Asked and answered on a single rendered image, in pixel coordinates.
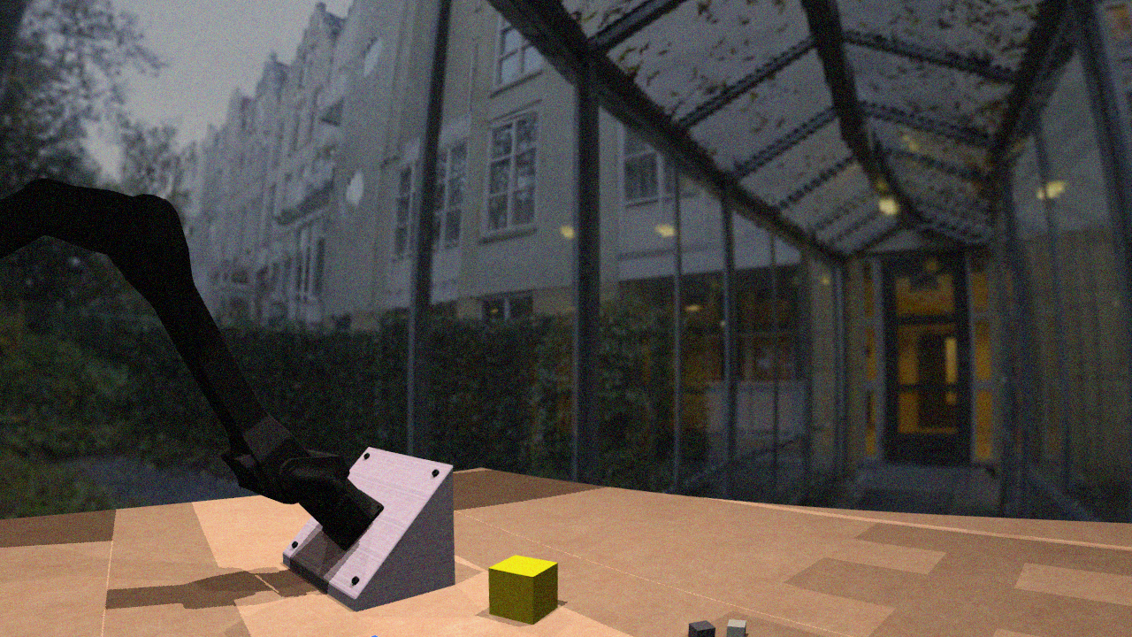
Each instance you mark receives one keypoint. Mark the yellow cube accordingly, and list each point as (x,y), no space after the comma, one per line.
(523,589)

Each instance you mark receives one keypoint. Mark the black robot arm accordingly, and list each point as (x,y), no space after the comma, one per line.
(144,238)

